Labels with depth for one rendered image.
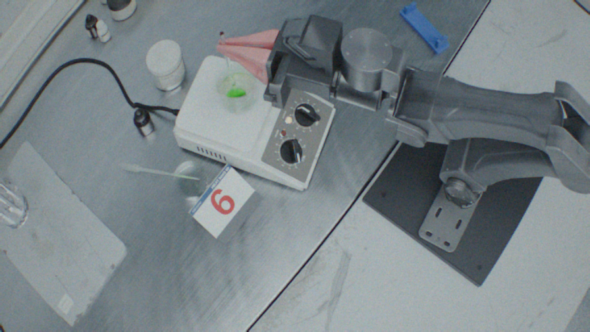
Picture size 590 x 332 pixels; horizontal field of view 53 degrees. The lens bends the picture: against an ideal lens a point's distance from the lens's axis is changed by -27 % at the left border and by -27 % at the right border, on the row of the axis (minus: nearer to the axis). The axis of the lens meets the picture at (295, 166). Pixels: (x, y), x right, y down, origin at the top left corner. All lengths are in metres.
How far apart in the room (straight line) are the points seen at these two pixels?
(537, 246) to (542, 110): 0.43
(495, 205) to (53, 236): 0.73
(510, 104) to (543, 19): 0.57
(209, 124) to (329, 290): 0.29
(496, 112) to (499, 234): 0.36
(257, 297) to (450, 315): 0.30
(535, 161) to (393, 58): 0.22
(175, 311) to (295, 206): 0.25
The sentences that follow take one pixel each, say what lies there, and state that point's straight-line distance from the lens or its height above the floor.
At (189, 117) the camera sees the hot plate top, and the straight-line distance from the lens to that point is 1.06.
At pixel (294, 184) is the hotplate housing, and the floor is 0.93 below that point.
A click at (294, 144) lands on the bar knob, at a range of 1.06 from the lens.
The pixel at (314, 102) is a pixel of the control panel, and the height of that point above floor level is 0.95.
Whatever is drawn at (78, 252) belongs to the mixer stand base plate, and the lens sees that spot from 1.14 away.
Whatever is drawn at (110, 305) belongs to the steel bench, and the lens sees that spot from 1.12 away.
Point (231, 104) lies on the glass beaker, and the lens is 1.02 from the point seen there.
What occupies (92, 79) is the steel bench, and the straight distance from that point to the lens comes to 1.23.
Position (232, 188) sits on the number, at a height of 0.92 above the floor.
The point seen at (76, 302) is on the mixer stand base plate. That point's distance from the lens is 1.13.
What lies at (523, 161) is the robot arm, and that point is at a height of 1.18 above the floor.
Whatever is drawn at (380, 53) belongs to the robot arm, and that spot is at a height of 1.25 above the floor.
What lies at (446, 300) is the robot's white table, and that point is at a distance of 1.10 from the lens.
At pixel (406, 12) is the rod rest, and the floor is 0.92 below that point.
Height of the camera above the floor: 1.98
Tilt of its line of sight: 73 degrees down
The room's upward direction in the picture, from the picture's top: 1 degrees counter-clockwise
